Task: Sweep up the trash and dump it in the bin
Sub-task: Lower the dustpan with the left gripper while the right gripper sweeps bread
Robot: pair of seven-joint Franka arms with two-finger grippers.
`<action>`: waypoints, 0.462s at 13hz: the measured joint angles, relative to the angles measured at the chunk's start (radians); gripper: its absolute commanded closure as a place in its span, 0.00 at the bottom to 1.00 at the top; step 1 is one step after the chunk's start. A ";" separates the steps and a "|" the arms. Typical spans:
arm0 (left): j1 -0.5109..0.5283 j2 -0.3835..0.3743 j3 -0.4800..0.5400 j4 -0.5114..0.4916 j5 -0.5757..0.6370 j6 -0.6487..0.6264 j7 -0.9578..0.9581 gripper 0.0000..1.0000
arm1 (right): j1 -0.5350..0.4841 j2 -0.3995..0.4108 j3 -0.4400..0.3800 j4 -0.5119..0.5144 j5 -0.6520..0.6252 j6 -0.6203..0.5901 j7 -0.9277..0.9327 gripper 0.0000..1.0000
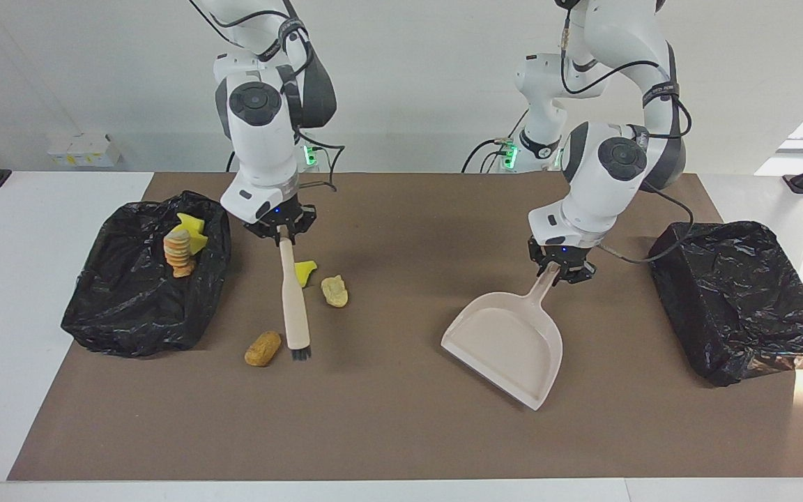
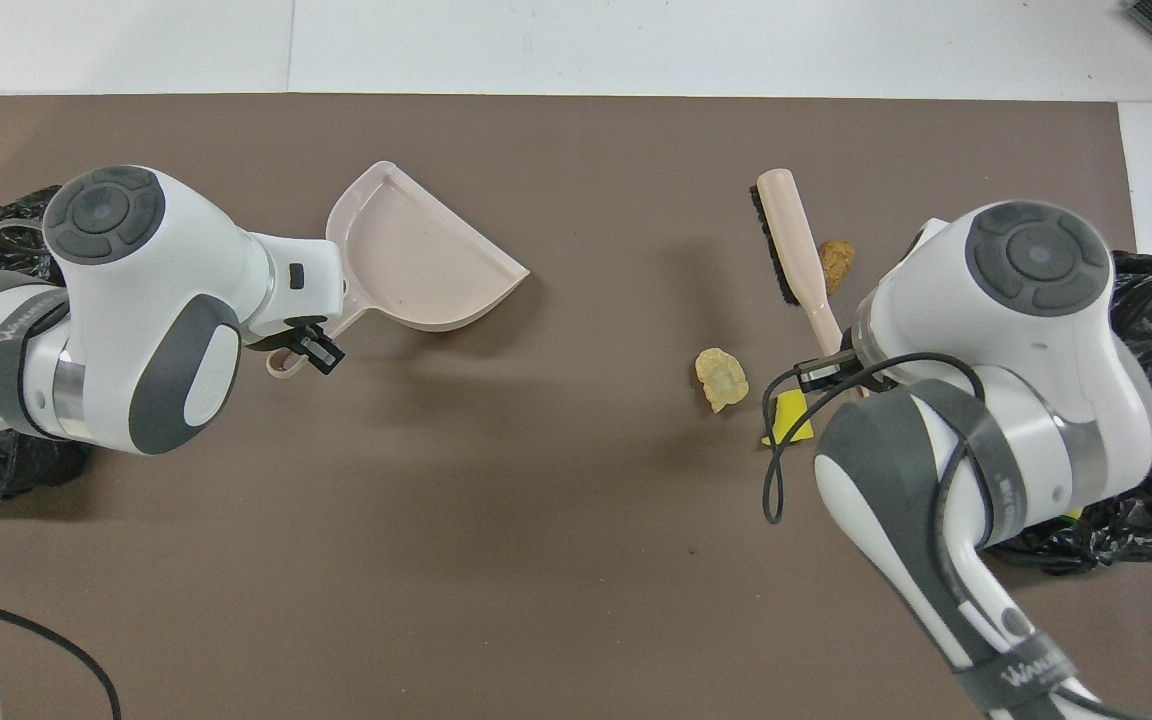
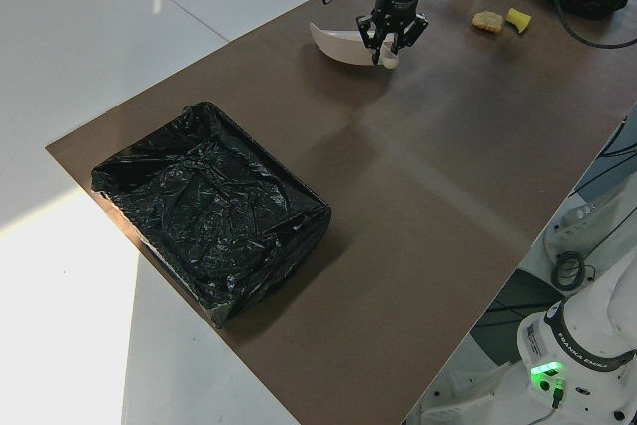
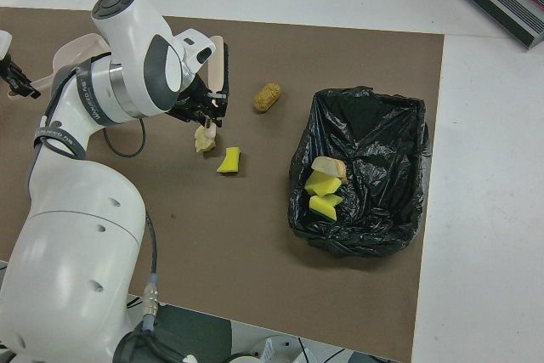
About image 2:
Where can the brown nugget shaped foam piece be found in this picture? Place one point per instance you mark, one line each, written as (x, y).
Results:
(839, 262)

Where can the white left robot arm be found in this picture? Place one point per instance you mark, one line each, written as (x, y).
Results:
(156, 300)

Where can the pale cream foam piece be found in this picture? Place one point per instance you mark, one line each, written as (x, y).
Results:
(722, 378)

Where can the brown table mat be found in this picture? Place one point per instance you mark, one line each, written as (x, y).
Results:
(486, 550)

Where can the beige hand brush black bristles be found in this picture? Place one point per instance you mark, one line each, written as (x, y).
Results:
(796, 240)

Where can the yellow sponge with green layer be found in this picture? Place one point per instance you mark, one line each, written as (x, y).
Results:
(794, 420)

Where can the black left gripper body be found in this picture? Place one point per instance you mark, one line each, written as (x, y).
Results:
(286, 338)

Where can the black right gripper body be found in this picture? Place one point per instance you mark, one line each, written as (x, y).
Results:
(871, 365)

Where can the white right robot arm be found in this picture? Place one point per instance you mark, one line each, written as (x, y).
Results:
(1016, 330)

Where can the beige plastic dustpan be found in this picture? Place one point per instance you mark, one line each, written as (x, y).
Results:
(416, 270)

